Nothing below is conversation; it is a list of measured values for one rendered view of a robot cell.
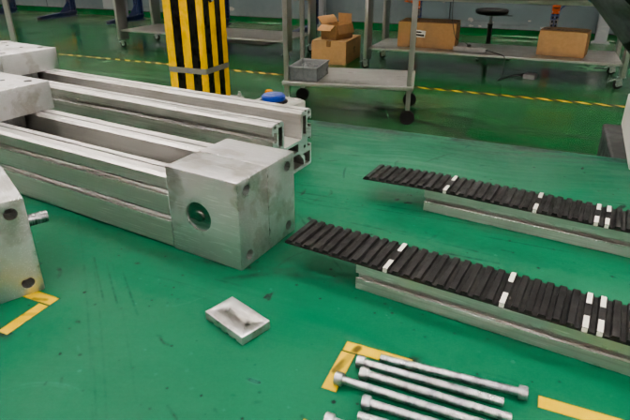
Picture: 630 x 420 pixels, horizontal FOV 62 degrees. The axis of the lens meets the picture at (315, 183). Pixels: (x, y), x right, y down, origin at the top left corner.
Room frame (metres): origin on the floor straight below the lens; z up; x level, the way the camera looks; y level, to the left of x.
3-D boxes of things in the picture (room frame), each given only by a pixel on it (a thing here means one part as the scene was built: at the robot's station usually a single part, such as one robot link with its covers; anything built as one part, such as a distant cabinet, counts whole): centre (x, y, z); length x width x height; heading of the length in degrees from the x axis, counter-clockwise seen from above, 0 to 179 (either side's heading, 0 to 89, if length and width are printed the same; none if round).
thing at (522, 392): (0.30, -0.10, 0.78); 0.11 x 0.01 x 0.01; 69
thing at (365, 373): (0.28, -0.08, 0.78); 0.11 x 0.01 x 0.01; 68
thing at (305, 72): (3.80, -0.22, 0.50); 1.03 x 0.55 x 1.01; 79
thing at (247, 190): (0.52, 0.08, 0.83); 0.12 x 0.09 x 0.10; 150
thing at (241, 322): (0.36, 0.07, 0.78); 0.05 x 0.03 x 0.01; 47
